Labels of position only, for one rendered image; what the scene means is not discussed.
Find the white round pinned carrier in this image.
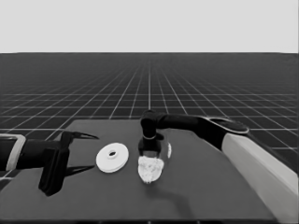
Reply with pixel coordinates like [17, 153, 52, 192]
[136, 156, 164, 185]

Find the large thick white disc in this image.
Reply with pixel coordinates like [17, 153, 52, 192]
[95, 142, 130, 174]

